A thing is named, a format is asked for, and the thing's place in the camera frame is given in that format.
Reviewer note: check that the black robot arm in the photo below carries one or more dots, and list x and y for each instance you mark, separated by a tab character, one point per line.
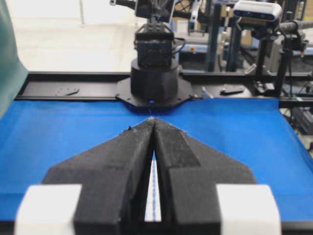
154	76

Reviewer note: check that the black tripod stand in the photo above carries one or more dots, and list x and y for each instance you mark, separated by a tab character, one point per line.
294	39

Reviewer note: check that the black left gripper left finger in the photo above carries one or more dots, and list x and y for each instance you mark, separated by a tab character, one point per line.
110	175

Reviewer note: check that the blue table mat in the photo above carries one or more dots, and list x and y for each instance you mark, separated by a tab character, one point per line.
34	135

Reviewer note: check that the white depth camera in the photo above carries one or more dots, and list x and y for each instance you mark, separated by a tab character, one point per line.
257	10

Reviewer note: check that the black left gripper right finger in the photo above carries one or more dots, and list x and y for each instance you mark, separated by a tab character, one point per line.
189	171

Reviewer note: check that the white blue-striped towel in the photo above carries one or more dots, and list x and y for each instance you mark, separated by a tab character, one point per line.
153	207

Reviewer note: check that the black table rail frame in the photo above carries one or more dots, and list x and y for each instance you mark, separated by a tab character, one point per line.
115	86

